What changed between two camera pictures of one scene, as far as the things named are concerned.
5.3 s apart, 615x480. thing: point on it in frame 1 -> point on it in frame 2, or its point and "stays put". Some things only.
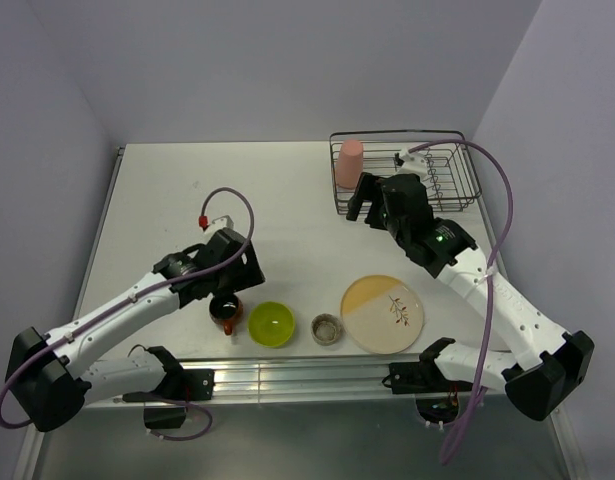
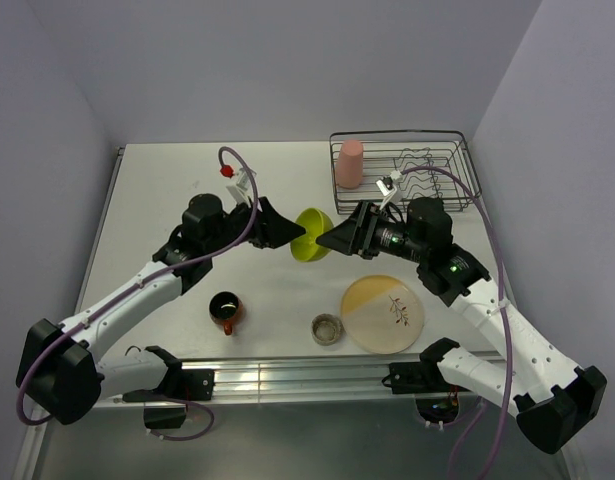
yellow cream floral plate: x=382 y=313 stays put
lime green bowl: x=270 y=324 -> x=316 y=223
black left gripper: x=248 y=274 -> x=272 y=230
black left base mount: x=186 y=385 stays put
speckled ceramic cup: x=326 y=329 stays put
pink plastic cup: x=350 y=164 stays put
